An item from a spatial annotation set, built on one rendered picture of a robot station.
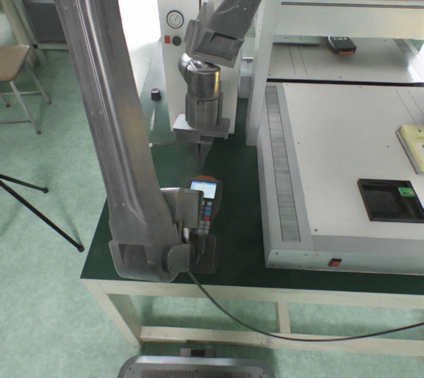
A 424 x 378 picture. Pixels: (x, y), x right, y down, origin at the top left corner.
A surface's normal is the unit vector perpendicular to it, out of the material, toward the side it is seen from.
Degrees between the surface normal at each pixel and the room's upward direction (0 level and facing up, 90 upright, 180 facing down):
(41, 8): 90
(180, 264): 70
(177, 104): 90
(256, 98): 90
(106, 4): 74
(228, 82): 90
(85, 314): 0
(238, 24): 109
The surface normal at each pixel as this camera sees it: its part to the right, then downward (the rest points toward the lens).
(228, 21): 0.04, 0.92
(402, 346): 0.01, -0.66
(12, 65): 0.23, -0.67
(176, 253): 0.91, -0.06
